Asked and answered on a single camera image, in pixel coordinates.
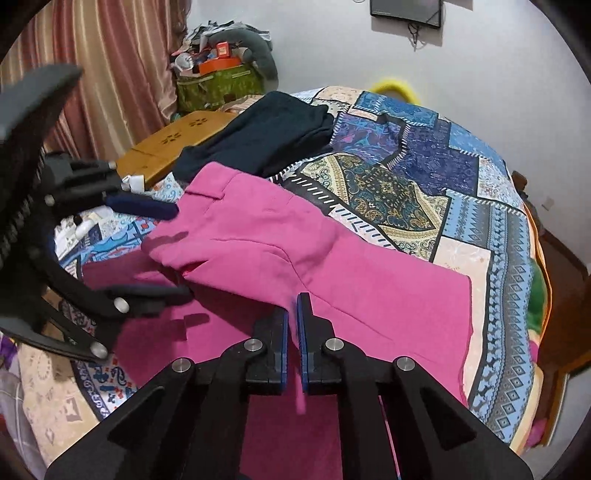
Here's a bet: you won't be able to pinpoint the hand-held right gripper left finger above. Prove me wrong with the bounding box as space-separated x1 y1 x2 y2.
45 305 290 480

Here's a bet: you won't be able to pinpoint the pink pants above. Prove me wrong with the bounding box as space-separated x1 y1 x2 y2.
82 161 472 480

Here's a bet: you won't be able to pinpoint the grey plush toy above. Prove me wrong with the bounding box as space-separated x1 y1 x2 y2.
210 28 279 79

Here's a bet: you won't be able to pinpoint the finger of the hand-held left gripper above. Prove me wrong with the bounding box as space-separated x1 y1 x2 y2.
28 249 194 361
44 152 180 222

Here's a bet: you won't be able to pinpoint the striped pink curtain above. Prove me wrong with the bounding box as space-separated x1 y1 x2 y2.
0 0 190 160

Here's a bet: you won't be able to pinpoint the orange box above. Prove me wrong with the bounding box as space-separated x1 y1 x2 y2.
198 56 243 75

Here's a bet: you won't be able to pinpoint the yellow ring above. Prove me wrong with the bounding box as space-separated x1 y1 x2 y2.
372 78 422 104

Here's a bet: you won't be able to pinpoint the wooden bed frame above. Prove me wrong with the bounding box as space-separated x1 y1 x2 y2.
512 171 591 446

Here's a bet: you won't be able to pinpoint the wooden headboard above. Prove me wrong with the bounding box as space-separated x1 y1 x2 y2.
115 110 237 191

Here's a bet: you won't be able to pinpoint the wall-mounted black screen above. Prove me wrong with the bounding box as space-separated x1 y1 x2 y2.
370 0 444 29

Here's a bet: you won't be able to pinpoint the dark navy garment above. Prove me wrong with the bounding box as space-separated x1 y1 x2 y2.
174 91 334 183

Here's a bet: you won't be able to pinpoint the green patterned bag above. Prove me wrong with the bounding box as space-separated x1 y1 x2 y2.
176 65 265 114

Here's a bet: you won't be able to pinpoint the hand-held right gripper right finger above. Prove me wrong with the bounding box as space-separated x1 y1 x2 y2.
296 292 539 480

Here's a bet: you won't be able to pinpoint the patchwork printed blanket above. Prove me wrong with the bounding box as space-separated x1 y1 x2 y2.
14 85 552 467

